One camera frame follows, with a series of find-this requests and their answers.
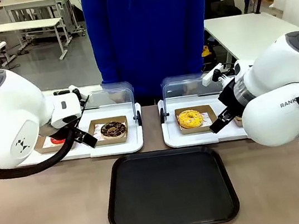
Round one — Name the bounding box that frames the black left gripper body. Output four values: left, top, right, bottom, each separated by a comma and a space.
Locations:
48, 121, 86, 146

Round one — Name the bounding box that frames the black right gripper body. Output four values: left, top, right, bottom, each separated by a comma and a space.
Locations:
215, 78, 244, 120

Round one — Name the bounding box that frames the red glazed donut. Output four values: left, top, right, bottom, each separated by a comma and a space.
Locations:
48, 134, 68, 147

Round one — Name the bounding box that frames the cardboard box of chocolate donut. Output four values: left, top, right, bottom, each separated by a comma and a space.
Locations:
86, 114, 131, 148

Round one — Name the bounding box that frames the cardboard box of yellow donut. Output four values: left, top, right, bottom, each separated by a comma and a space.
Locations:
173, 103, 221, 138

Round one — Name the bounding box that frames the chocolate sprinkled donut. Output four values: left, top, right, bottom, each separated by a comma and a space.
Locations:
99, 119, 129, 141

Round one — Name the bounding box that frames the yellow glazed donut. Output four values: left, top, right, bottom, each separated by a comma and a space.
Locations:
176, 107, 205, 131

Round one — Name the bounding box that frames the cardboard box of red donut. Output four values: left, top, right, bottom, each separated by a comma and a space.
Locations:
32, 130, 77, 156

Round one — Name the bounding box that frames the black serving tray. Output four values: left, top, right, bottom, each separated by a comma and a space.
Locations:
99, 139, 243, 224

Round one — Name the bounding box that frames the person's right hand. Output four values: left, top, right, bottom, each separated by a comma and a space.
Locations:
107, 89, 126, 105

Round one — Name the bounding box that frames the white printed paper liner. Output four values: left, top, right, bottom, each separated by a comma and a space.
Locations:
199, 110, 215, 128
92, 123, 106, 140

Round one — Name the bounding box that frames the white display case base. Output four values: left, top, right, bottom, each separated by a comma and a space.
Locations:
12, 102, 148, 170
156, 87, 252, 152

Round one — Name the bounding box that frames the clear display case lid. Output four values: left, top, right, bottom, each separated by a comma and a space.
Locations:
159, 69, 223, 116
78, 79, 139, 129

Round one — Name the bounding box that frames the yellow object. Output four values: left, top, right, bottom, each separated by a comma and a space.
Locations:
199, 45, 213, 58

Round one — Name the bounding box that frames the large white table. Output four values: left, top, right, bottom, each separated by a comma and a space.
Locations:
202, 5, 299, 67

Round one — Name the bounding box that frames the black chair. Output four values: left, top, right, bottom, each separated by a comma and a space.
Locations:
202, 0, 243, 21

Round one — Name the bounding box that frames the person in blue top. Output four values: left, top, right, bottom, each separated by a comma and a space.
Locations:
80, 0, 223, 110

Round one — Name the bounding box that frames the white bench table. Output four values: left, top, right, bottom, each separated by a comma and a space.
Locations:
0, 13, 76, 70

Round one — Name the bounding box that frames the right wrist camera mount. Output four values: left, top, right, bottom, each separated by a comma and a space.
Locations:
199, 62, 227, 87

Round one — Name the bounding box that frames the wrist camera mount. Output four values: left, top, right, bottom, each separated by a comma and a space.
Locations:
52, 83, 84, 105
199, 62, 227, 87

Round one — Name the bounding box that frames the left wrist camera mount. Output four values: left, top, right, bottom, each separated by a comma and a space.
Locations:
52, 83, 84, 105

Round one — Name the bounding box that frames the black cable hose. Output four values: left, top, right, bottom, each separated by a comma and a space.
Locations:
0, 128, 80, 181

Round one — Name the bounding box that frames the white desk with frame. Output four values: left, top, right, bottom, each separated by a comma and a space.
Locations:
0, 0, 69, 28

